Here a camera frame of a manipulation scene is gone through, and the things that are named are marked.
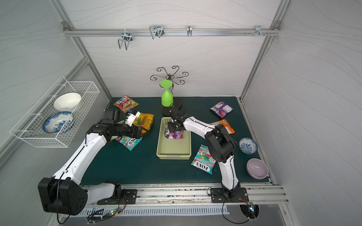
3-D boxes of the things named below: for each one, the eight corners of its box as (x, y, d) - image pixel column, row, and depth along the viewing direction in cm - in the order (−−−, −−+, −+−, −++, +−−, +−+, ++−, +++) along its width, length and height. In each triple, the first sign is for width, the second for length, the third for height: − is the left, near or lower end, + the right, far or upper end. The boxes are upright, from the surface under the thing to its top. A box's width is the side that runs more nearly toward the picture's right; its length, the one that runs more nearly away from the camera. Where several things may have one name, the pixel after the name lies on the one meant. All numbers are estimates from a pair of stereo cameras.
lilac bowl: (247, 180, 80) (251, 178, 76) (242, 161, 87) (245, 158, 83) (266, 180, 80) (271, 178, 76) (260, 161, 87) (264, 158, 83)
